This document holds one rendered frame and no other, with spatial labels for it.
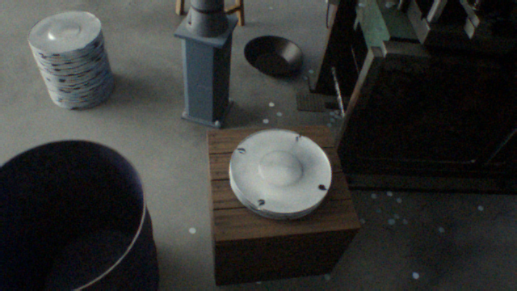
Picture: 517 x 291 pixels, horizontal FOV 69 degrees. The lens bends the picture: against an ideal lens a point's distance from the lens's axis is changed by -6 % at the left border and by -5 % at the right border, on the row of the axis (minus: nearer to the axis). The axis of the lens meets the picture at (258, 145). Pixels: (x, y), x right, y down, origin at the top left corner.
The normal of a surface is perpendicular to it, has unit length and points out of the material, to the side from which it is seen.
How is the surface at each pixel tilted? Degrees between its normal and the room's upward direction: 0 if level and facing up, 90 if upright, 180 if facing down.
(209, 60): 90
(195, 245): 0
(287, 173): 0
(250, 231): 0
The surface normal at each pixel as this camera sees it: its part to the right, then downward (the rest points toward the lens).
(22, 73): 0.10, -0.62
